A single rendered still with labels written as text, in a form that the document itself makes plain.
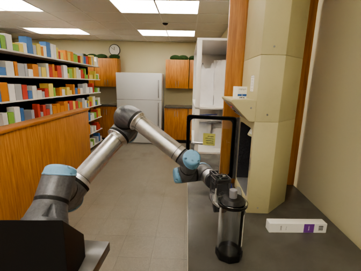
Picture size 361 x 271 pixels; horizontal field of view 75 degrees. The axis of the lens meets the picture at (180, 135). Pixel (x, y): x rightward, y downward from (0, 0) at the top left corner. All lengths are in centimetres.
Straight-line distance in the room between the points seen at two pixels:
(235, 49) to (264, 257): 108
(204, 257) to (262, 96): 72
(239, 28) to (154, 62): 533
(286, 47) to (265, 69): 12
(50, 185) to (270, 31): 106
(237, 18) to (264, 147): 76
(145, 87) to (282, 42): 510
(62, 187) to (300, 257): 92
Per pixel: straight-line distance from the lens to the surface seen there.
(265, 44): 116
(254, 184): 125
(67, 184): 96
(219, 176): 99
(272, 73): 117
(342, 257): 119
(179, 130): 624
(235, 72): 150
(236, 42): 152
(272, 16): 119
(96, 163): 113
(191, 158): 97
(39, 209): 92
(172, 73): 634
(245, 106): 114
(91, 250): 108
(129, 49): 690
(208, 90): 251
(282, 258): 108
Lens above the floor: 158
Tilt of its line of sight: 13 degrees down
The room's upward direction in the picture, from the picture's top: 1 degrees clockwise
